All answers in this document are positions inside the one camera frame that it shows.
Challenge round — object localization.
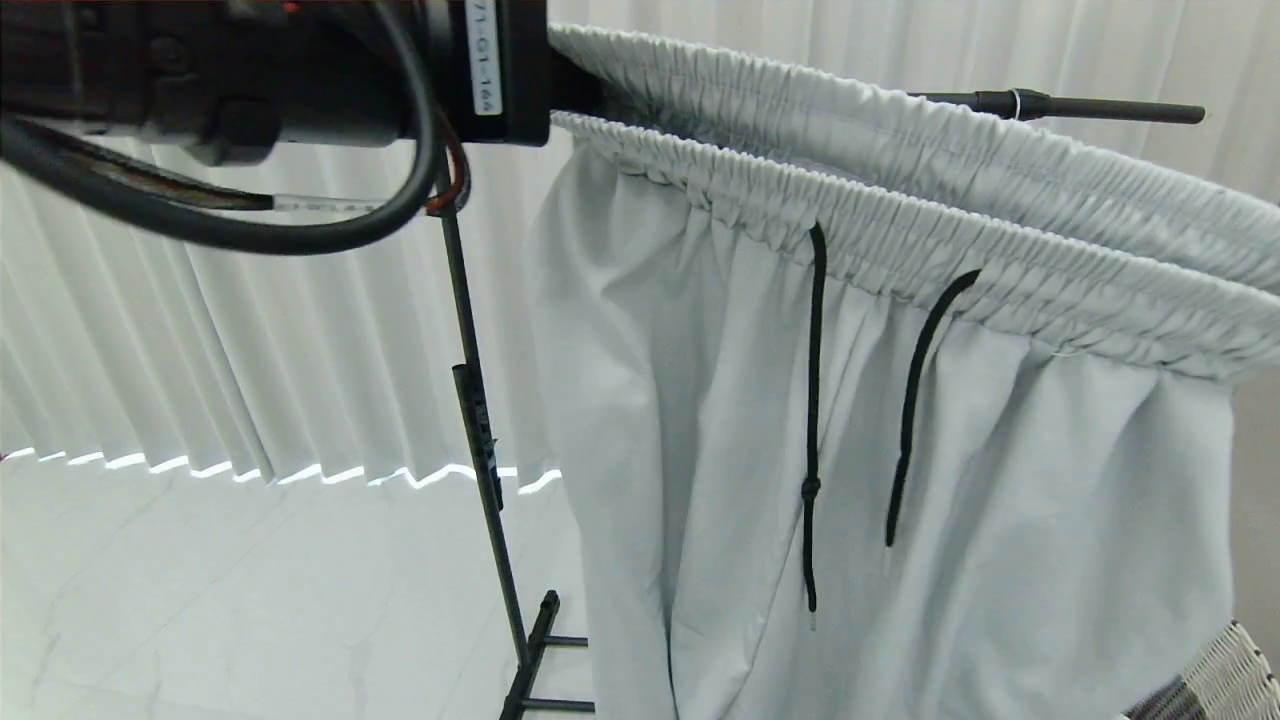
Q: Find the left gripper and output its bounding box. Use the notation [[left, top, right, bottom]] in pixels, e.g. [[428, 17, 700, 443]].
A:
[[140, 0, 553, 168]]

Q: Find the black clothes rack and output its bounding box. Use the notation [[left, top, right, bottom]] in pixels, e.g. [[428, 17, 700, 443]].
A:
[[432, 88, 1206, 720]]

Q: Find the white laundry basket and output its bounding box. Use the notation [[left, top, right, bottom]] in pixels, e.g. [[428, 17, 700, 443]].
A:
[[1125, 620, 1280, 720]]

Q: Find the black cable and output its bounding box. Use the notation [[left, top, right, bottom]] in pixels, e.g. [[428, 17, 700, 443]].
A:
[[0, 0, 448, 257]]

